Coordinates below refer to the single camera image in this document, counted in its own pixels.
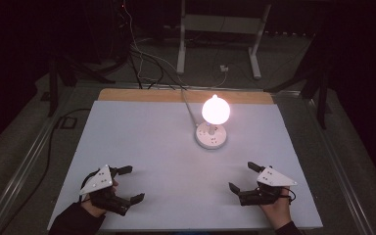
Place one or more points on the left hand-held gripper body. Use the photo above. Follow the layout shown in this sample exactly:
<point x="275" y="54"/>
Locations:
<point x="99" y="181"/>

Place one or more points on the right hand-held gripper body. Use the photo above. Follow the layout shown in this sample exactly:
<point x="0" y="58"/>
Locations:
<point x="272" y="178"/>

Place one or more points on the person's left hand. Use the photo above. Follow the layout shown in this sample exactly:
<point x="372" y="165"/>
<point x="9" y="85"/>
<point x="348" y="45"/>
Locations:
<point x="96" y="210"/>

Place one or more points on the person's right hand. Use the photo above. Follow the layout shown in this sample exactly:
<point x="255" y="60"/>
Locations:
<point x="279" y="213"/>

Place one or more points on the white table mat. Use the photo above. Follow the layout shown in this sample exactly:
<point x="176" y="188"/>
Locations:
<point x="163" y="169"/>

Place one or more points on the round white power socket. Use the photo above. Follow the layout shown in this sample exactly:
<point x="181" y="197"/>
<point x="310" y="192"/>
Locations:
<point x="210" y="142"/>

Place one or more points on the black square floor plate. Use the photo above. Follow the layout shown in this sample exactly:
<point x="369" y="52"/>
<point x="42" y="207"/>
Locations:
<point x="68" y="122"/>

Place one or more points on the glowing round bulb lamp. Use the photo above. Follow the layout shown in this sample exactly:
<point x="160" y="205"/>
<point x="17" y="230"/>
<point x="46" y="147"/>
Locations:
<point x="216" y="111"/>

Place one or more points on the black metal stand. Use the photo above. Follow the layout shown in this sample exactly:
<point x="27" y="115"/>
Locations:
<point x="322" y="98"/>
<point x="53" y="88"/>

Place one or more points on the white plug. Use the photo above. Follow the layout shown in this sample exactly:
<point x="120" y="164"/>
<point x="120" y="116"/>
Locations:
<point x="224" y="68"/>

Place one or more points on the white metal stand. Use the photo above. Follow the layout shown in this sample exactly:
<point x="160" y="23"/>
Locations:
<point x="181" y="49"/>

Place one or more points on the metal floor rail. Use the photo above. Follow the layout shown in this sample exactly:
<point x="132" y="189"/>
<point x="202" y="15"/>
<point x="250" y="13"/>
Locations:
<point x="339" y="176"/>
<point x="23" y="163"/>

